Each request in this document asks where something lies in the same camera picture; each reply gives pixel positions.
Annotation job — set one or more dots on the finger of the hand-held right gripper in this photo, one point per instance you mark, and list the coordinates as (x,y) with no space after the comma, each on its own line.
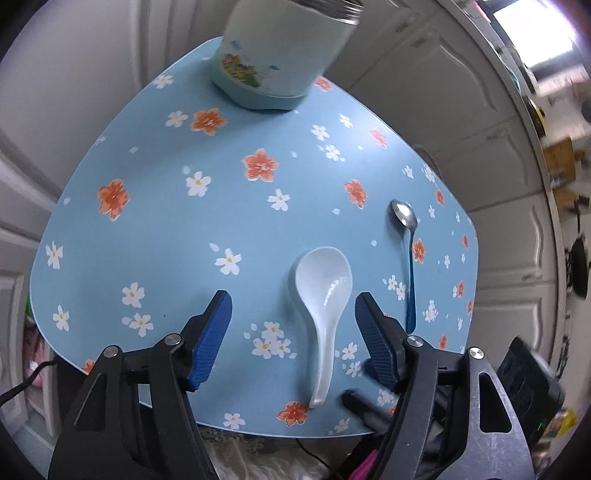
(364,406)

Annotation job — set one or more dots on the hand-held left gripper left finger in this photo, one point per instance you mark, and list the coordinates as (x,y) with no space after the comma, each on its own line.
(212,341)

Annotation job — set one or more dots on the light blue cartoon print cup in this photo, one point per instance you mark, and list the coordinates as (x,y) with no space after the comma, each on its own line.
(281,55)

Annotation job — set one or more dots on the hanging dark pan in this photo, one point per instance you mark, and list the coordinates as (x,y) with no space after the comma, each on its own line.
(580,270)

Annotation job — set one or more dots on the wooden cutting board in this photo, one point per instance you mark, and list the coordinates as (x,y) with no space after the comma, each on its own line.
(561,159)

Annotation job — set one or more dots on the blue floral table mat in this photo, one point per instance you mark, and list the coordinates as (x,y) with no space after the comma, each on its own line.
(184,230)

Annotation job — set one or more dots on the pink plastic item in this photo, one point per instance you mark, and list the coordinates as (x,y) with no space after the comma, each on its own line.
(364,464)

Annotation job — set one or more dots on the colourful packet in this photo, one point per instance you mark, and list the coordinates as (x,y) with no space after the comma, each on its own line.
(561,424)

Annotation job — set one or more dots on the window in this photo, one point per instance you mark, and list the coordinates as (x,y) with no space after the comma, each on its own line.
(531,32)

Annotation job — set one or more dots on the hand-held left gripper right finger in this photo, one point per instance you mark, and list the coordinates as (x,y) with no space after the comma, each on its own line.
(376,341)

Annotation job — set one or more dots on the white ceramic spoon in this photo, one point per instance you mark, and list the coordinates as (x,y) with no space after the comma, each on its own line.
(323,295)

